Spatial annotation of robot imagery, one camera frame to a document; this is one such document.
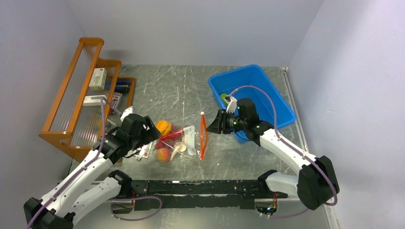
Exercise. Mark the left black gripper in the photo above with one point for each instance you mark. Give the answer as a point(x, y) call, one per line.
point(149, 134)

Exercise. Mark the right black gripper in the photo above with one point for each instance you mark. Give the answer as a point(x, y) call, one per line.
point(219, 124)

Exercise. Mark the yellow fake bell pepper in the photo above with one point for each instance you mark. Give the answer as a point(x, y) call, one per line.
point(164, 127)

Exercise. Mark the clear zip top bag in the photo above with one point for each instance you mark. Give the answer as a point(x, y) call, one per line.
point(181, 141)

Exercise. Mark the green fake fruit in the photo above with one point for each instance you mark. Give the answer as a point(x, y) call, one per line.
point(223, 97)

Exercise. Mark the red fake chili pepper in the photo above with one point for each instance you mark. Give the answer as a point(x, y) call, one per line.
point(172, 136)

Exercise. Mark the blue plastic bin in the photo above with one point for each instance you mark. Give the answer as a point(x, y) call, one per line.
point(252, 82)

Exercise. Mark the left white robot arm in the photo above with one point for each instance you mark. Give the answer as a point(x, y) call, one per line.
point(69, 201)

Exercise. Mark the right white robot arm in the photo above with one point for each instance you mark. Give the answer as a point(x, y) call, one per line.
point(314, 182)

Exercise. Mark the fake peach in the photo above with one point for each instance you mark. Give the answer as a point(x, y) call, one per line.
point(163, 154)

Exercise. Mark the fake mushroom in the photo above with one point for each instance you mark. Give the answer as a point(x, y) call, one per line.
point(179, 147)

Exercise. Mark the white blister pack card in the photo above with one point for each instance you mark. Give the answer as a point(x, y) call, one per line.
point(143, 152)

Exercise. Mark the blue marker pens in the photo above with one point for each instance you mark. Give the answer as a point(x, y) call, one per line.
point(123, 86)

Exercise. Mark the white flat device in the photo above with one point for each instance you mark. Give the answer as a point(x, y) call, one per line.
point(94, 100)

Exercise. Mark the orange wooden rack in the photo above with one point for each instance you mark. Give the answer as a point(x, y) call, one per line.
point(71, 127)

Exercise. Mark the white box with red label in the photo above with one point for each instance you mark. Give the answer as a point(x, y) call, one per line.
point(98, 79)

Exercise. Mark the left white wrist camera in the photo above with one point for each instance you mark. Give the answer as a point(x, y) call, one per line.
point(126, 112)

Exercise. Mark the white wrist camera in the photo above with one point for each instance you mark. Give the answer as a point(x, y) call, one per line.
point(231, 104)
point(126, 112)

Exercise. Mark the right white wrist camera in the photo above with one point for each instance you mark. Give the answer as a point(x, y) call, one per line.
point(231, 104)

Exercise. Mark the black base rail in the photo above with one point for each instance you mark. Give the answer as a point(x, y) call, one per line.
point(202, 193)

